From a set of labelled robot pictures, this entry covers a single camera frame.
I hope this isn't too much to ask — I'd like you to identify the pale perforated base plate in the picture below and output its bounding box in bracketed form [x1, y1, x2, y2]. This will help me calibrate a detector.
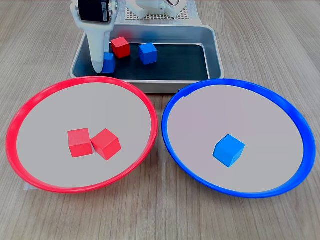
[123, 6, 191, 21]

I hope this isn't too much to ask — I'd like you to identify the blue cube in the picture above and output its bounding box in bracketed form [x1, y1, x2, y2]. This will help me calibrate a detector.
[138, 42, 158, 66]
[101, 52, 116, 75]
[212, 134, 246, 168]

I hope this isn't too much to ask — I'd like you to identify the red-rimmed white plate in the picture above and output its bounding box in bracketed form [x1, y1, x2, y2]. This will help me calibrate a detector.
[6, 76, 159, 195]

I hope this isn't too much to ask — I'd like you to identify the clear tape patch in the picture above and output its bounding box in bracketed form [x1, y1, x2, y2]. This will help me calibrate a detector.
[117, 0, 201, 26]
[23, 181, 39, 191]

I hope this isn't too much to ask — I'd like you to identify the red cube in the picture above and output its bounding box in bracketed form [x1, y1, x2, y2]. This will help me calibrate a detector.
[110, 36, 131, 60]
[90, 128, 122, 161]
[67, 127, 94, 159]

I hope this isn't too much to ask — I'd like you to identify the black tray mat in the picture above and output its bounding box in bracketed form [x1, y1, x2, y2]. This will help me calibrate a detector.
[73, 42, 210, 81]

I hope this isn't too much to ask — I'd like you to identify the steel tray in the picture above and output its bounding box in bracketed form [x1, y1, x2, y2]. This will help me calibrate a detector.
[69, 24, 225, 94]

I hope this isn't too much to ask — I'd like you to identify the blue-rimmed white plate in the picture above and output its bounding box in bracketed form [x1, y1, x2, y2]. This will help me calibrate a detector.
[161, 78, 317, 199]

